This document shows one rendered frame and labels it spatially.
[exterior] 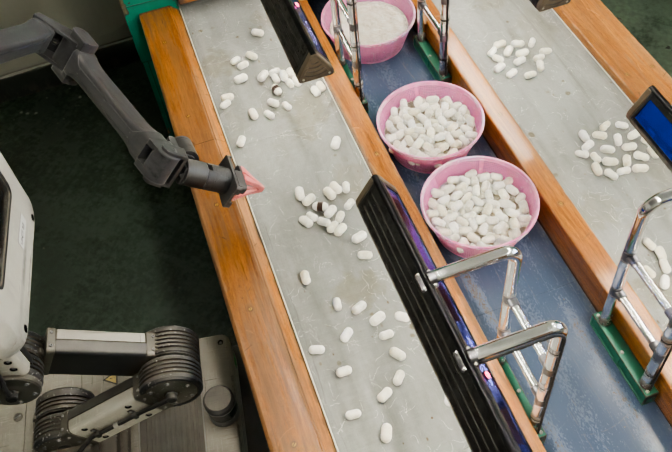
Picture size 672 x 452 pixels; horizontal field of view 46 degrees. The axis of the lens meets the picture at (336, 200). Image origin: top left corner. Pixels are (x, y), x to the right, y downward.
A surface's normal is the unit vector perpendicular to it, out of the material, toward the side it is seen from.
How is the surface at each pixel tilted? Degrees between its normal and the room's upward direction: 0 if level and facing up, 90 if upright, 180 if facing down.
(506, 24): 0
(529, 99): 0
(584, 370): 0
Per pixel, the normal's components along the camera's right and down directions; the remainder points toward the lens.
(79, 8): 0.36, 0.72
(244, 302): -0.08, -0.62
